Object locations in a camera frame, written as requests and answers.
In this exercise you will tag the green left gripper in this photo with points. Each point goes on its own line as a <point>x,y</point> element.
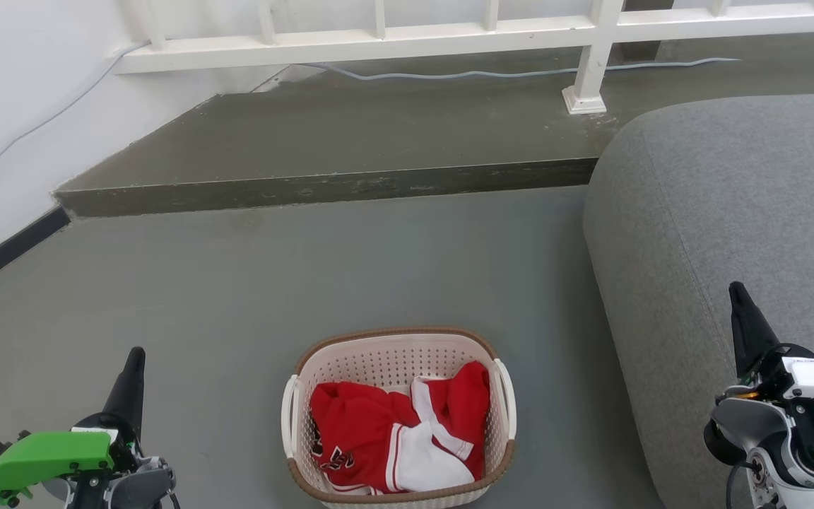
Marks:
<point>46,456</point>

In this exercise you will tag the white perforated laundry basket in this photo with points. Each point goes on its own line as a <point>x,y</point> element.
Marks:
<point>379,360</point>

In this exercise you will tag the grey fabric sofa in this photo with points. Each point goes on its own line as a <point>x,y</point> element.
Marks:
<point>718,212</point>

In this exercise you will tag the red and white jersey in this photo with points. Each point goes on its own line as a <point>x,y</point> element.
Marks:
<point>361,424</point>

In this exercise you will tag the raised grey concrete step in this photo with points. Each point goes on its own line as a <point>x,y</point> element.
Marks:
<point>343,134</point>

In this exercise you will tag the white metal railing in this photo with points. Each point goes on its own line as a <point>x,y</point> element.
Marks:
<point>379,42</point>

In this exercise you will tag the black wall baseboard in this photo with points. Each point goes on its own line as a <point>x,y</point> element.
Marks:
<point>4,251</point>

